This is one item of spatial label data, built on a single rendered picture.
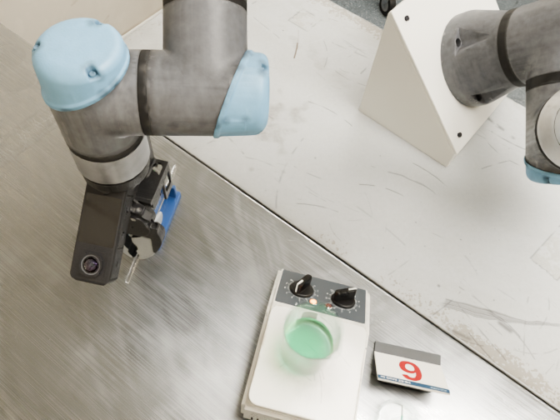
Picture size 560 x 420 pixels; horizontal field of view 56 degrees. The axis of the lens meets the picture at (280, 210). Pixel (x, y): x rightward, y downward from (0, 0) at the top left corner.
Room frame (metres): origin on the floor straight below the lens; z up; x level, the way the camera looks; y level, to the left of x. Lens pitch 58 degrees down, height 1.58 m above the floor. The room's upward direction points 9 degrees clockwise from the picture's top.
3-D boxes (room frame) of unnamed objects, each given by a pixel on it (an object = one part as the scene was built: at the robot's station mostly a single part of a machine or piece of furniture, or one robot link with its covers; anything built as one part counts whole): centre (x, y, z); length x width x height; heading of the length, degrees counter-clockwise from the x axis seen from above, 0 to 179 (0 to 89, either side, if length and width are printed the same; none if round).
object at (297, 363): (0.18, -0.06, 1.03); 0.07 x 0.06 x 0.08; 46
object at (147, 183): (0.32, 0.18, 1.08); 0.09 x 0.08 x 0.12; 175
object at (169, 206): (0.37, 0.17, 0.92); 0.10 x 0.03 x 0.04; 175
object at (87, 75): (0.31, 0.18, 1.23); 0.09 x 0.08 x 0.11; 100
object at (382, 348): (0.21, -0.20, 0.92); 0.09 x 0.06 x 0.04; 87
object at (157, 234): (0.29, 0.16, 1.01); 0.05 x 0.02 x 0.09; 85
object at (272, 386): (0.17, -0.06, 0.98); 0.12 x 0.12 x 0.01; 84
